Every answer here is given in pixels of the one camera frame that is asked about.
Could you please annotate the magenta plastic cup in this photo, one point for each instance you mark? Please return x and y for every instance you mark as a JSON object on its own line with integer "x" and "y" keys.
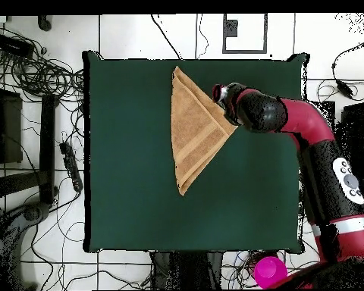
{"x": 268, "y": 271}

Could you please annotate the grey stand leg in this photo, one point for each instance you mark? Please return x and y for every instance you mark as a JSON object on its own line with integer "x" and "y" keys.
{"x": 30, "y": 212}

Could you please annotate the black metal frame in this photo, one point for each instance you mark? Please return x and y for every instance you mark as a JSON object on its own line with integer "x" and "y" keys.
{"x": 361, "y": 127}
{"x": 47, "y": 136}

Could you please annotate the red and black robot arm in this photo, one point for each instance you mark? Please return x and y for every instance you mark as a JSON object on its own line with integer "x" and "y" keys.
{"x": 306, "y": 121}

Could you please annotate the black electronics box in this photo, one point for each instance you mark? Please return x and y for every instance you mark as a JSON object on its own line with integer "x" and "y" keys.
{"x": 12, "y": 45}

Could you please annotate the black upright stand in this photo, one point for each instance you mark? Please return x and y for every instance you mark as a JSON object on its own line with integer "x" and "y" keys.
{"x": 188, "y": 269}

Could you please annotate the black power adapter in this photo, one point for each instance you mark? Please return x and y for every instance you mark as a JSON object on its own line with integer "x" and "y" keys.
{"x": 344, "y": 88}

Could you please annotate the dark green table cloth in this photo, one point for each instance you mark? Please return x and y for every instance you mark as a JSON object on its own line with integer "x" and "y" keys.
{"x": 124, "y": 151}

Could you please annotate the person's foot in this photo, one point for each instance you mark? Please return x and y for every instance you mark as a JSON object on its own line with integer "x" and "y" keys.
{"x": 45, "y": 23}

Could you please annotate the black power strip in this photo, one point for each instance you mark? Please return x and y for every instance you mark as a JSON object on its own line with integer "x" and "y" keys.
{"x": 71, "y": 165}

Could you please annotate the tan terry towel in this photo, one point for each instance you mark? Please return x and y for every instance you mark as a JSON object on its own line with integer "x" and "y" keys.
{"x": 194, "y": 127}

